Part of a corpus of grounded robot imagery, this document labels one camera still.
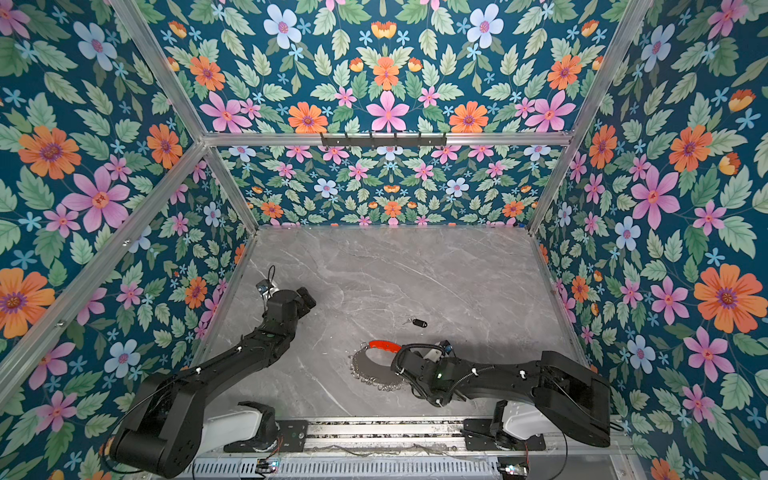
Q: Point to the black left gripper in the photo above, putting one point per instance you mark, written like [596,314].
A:
[302,308]

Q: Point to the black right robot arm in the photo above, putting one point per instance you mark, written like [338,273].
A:
[553,393]

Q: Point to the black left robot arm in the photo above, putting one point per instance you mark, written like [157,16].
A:
[163,429]

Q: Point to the aluminium left side bar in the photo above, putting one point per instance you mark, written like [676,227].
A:
[22,360]

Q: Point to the aluminium horizontal back bar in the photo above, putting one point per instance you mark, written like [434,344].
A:
[284,140]

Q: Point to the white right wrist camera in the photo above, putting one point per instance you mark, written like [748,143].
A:
[442,350]

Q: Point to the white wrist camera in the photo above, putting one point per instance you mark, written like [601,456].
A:
[266,288]
[442,350]

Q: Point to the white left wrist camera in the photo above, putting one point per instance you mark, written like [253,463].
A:
[266,288]

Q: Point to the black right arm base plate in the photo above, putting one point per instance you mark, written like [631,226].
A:
[483,434]

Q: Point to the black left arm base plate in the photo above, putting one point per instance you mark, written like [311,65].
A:
[276,436]

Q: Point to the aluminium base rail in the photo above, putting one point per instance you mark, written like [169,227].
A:
[364,436]

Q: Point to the white perforated cable tray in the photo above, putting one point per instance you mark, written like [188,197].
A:
[346,468]

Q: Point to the aluminium corner post left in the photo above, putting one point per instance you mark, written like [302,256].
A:
[140,32]

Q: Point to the aluminium corner post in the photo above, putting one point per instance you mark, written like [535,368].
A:
[140,32]
[628,27]

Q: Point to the aluminium corner post right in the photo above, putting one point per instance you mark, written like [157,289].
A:
[628,27]

